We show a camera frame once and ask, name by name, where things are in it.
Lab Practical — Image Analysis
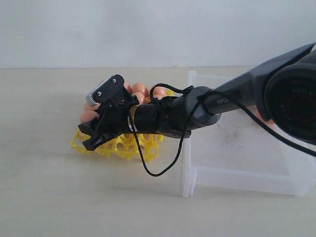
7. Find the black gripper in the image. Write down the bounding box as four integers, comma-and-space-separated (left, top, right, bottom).
78, 94, 138, 151

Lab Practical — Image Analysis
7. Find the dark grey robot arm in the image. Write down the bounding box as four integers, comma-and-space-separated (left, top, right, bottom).
79, 43, 316, 151

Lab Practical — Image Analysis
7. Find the yellow plastic egg tray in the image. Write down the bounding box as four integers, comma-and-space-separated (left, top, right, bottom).
69, 88, 175, 162

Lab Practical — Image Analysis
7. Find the clear plastic bin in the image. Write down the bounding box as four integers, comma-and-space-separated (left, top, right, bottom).
182, 70, 316, 198

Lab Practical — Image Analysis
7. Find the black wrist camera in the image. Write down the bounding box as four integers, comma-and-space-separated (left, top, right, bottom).
86, 74, 131, 107

